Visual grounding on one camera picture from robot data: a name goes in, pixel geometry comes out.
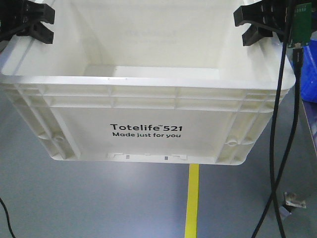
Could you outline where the yellow floor tape line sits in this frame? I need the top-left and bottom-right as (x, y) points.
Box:
(184, 164), (200, 238)

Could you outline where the green right circuit board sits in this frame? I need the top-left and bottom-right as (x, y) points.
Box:
(287, 0), (312, 48)

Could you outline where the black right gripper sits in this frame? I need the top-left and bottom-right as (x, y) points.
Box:
(233, 0), (292, 46)

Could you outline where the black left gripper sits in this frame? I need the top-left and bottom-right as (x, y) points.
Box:
(0, 0), (55, 51)

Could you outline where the black cable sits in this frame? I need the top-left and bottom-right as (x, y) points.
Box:
(251, 47), (305, 238)
(0, 197), (17, 238)
(269, 0), (293, 238)

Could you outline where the black left cable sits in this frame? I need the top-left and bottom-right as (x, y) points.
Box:
(0, 197), (17, 238)

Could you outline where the blue plastic bin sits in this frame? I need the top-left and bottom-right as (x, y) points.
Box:
(293, 39), (317, 103)

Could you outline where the white plastic tote crate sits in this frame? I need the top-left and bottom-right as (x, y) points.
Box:
(0, 0), (282, 165)

